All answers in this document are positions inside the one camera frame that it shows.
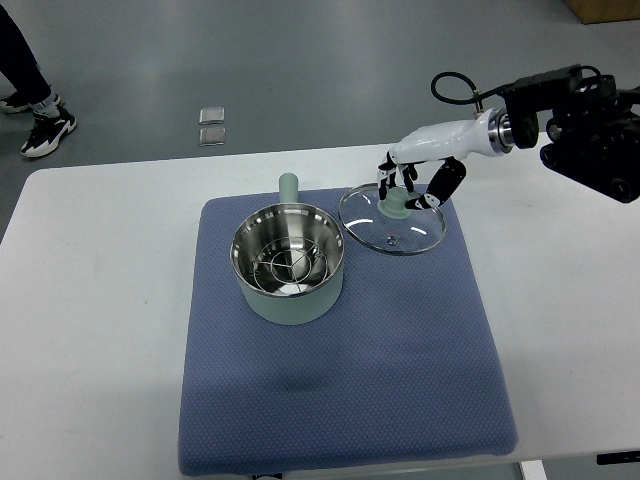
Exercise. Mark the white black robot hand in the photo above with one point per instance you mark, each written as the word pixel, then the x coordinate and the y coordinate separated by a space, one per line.
pixel 450 142

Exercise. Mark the glass lid with green knob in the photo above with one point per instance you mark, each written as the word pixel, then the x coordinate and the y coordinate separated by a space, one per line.
pixel 386 226

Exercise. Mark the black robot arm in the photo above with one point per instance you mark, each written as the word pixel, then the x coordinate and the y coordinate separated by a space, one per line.
pixel 593 130

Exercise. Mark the green pot with steel interior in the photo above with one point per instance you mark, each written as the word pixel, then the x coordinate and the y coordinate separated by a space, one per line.
pixel 285 219

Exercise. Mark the brown cardboard box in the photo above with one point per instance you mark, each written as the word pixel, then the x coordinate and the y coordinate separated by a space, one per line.
pixel 604 11

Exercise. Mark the blue quilted mat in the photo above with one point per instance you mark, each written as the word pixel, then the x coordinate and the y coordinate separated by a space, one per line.
pixel 402 368

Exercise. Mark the lower metal floor plate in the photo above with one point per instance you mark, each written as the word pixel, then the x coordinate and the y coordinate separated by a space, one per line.
pixel 212 136

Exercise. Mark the metal floor plate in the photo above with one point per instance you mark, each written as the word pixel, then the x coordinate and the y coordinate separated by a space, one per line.
pixel 211 115
pixel 212 136

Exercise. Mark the upper metal floor plate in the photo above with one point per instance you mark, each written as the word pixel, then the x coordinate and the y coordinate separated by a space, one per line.
pixel 211 115

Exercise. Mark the black table control panel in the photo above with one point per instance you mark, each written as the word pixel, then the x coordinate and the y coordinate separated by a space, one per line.
pixel 618 458

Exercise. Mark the black white sneaker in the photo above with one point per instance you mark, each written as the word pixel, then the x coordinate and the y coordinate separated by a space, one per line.
pixel 15 103
pixel 47 132

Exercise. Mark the person's dark trouser leg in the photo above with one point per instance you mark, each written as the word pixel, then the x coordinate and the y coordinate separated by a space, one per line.
pixel 19 65

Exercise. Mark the steel wire steamer rack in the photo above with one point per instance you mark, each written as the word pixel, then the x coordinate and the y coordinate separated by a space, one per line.
pixel 289 266

